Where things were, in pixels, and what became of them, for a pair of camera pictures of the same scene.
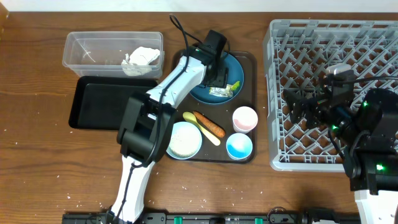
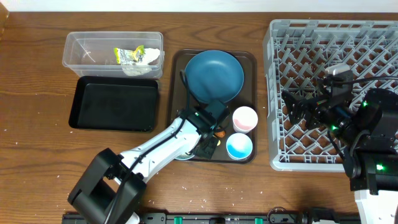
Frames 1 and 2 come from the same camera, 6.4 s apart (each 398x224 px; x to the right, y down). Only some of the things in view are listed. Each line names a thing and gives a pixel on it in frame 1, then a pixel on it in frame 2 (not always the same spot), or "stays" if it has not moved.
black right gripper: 304,107 stays
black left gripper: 220,78 -> 208,144
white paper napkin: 137,64 stays
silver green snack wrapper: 227,92 -> 125,56
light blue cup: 239,146 stays
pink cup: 244,119 stays
